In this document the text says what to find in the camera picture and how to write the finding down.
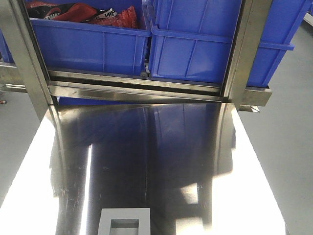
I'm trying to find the gray square base block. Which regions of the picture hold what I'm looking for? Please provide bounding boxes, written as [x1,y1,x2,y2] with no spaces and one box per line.
[98,208,151,235]

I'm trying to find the blue bin on rack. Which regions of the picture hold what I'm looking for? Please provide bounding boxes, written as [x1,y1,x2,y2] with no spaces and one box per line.
[146,0,242,84]

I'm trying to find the blue bin with red bags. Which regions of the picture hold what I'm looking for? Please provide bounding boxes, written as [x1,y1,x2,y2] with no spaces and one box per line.
[30,0,151,75]

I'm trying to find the blue bin far right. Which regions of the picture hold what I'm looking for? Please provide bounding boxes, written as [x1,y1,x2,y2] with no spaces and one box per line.
[247,0,313,88]

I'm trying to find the red and black bag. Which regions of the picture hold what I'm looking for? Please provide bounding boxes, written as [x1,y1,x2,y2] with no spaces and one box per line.
[25,0,139,29]

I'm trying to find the stainless steel rack frame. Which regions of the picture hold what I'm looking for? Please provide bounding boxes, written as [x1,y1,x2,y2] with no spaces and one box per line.
[0,0,272,118]

